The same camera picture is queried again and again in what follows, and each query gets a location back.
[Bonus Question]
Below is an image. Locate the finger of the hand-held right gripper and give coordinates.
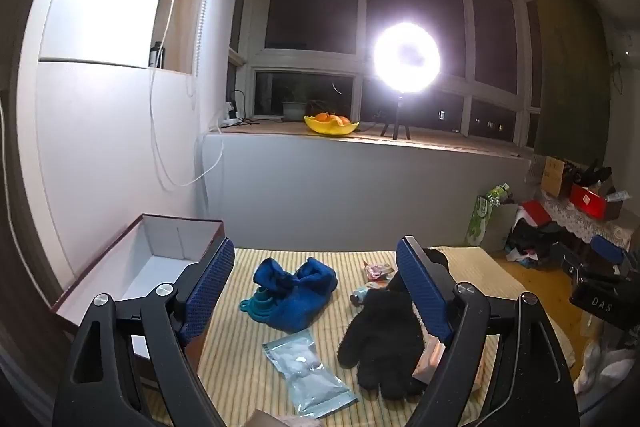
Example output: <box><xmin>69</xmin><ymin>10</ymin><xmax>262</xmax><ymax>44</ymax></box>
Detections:
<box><xmin>550</xmin><ymin>243</ymin><xmax>601</xmax><ymax>280</ymax></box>
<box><xmin>590</xmin><ymin>234</ymin><xmax>633</xmax><ymax>270</ymax></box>

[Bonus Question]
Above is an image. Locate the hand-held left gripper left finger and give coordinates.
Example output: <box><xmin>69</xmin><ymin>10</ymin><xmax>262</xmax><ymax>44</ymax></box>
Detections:
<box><xmin>52</xmin><ymin>237</ymin><xmax>236</xmax><ymax>427</ymax></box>

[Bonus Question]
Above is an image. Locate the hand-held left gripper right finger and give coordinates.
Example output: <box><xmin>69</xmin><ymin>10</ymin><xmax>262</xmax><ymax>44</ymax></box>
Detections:
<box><xmin>396</xmin><ymin>235</ymin><xmax>581</xmax><ymax>427</ymax></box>

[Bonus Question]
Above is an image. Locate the person's right forearm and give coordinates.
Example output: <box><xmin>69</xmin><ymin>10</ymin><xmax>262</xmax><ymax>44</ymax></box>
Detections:
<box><xmin>572</xmin><ymin>307</ymin><xmax>640</xmax><ymax>395</ymax></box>

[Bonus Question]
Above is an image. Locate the lace cloth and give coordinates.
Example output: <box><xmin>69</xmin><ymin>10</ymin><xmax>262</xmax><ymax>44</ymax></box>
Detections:
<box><xmin>542</xmin><ymin>197</ymin><xmax>633</xmax><ymax>253</ymax></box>

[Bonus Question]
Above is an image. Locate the pile of clothes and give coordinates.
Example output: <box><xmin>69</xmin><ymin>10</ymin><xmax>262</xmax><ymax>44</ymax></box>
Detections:
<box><xmin>505</xmin><ymin>217</ymin><xmax>566</xmax><ymax>268</ymax></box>

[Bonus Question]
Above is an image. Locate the red box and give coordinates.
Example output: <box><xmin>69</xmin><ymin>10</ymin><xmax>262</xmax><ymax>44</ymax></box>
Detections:
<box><xmin>570</xmin><ymin>184</ymin><xmax>608</xmax><ymax>220</ymax></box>

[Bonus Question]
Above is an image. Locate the teal silicone funnel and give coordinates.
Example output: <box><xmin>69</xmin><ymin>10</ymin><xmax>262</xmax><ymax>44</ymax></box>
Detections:
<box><xmin>239</xmin><ymin>287</ymin><xmax>276</xmax><ymax>325</ymax></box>

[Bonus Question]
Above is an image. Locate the red snack packet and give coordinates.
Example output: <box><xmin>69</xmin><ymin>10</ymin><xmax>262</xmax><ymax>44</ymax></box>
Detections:
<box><xmin>362</xmin><ymin>259</ymin><xmax>396</xmax><ymax>283</ymax></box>

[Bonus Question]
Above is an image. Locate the black fuzzy glove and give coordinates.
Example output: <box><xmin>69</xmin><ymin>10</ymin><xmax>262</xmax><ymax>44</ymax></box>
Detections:
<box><xmin>337</xmin><ymin>289</ymin><xmax>431</xmax><ymax>400</ymax></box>

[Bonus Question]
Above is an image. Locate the maroon cardboard box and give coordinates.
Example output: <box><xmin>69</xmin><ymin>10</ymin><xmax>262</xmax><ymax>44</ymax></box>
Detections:
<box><xmin>50</xmin><ymin>213</ymin><xmax>226</xmax><ymax>388</ymax></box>

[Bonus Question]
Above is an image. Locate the red cloth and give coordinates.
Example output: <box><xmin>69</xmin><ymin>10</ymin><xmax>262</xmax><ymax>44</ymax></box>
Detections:
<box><xmin>520</xmin><ymin>201</ymin><xmax>551</xmax><ymax>228</ymax></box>

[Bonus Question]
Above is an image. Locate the pink packet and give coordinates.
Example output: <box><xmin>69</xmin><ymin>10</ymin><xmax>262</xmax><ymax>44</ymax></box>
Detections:
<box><xmin>412</xmin><ymin>337</ymin><xmax>446</xmax><ymax>383</ymax></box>

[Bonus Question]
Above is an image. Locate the brown cardboard box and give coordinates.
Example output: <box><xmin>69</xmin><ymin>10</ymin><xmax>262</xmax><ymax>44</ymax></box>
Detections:
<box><xmin>541</xmin><ymin>155</ymin><xmax>568</xmax><ymax>198</ymax></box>

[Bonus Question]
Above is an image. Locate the green printed paper bag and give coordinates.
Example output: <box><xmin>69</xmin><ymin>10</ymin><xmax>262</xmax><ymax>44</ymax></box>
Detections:
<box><xmin>465</xmin><ymin>183</ymin><xmax>521</xmax><ymax>253</ymax></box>

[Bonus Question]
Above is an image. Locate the blue fleece cloth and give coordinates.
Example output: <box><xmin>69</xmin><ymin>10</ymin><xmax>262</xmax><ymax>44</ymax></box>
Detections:
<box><xmin>252</xmin><ymin>257</ymin><xmax>338</xmax><ymax>330</ymax></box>

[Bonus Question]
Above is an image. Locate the clear plastic packet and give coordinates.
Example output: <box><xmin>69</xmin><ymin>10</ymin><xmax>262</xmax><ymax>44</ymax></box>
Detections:
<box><xmin>262</xmin><ymin>328</ymin><xmax>360</xmax><ymax>419</ymax></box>

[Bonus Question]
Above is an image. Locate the wooden window sill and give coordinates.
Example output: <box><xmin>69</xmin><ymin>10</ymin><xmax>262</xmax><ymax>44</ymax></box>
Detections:
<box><xmin>220</xmin><ymin>119</ymin><xmax>533</xmax><ymax>158</ymax></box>

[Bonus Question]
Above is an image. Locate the white power strip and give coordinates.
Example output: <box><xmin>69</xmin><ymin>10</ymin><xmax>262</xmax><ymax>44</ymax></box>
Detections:
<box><xmin>220</xmin><ymin>102</ymin><xmax>243</xmax><ymax>128</ymax></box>

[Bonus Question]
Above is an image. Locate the black tripod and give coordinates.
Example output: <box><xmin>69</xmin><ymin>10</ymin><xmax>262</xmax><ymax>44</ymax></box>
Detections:
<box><xmin>380</xmin><ymin>94</ymin><xmax>412</xmax><ymax>141</ymax></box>

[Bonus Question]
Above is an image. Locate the yellow fruit bowl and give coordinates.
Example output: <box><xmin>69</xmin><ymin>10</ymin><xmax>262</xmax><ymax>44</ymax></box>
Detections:
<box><xmin>304</xmin><ymin>114</ymin><xmax>361</xmax><ymax>138</ymax></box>

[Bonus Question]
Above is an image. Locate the green curtain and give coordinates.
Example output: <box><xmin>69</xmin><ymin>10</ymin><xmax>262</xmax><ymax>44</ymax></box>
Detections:
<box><xmin>520</xmin><ymin>0</ymin><xmax>613</xmax><ymax>168</ymax></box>

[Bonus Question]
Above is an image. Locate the potted plant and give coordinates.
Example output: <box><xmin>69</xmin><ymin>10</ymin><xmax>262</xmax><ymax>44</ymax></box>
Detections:
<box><xmin>280</xmin><ymin>82</ymin><xmax>313</xmax><ymax>122</ymax></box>

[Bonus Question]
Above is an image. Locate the white cable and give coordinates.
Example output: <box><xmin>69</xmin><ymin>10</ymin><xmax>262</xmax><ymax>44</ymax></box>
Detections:
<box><xmin>147</xmin><ymin>0</ymin><xmax>226</xmax><ymax>188</ymax></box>

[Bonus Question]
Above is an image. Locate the ring light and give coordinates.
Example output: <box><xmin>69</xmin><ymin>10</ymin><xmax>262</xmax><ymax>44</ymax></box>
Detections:
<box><xmin>372</xmin><ymin>22</ymin><xmax>443</xmax><ymax>95</ymax></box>

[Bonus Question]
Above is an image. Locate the window frame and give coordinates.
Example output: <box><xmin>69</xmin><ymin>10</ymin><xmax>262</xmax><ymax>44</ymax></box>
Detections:
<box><xmin>227</xmin><ymin>0</ymin><xmax>543</xmax><ymax>148</ymax></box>

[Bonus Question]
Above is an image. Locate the wooden wall shelf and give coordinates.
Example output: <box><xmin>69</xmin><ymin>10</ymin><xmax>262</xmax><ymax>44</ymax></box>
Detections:
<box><xmin>150</xmin><ymin>0</ymin><xmax>208</xmax><ymax>75</ymax></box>

